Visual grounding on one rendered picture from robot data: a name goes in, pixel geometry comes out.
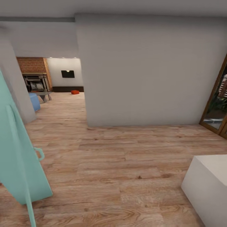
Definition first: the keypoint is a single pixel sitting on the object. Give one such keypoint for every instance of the sofa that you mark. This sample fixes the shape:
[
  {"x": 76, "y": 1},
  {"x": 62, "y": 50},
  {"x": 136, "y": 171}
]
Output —
[{"x": 35, "y": 101}]

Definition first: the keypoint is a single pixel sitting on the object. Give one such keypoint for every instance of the standing mirror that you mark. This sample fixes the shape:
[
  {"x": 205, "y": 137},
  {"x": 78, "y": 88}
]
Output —
[{"x": 20, "y": 169}]

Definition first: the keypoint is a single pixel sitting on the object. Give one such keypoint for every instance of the wood fireplace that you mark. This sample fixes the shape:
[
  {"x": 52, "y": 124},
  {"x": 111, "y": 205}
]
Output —
[{"x": 36, "y": 82}]

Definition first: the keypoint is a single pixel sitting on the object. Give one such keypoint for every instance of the coffee table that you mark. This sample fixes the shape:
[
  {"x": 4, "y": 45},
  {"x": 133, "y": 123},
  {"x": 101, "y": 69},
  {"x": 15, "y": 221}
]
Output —
[{"x": 42, "y": 95}]

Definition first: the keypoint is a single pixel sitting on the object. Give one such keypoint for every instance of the cabinet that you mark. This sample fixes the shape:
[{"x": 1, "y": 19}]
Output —
[{"x": 67, "y": 89}]

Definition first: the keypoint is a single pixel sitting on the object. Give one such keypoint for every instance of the wall mounted tv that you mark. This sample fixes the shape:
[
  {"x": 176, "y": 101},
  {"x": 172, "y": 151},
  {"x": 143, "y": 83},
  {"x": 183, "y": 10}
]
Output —
[{"x": 67, "y": 74}]

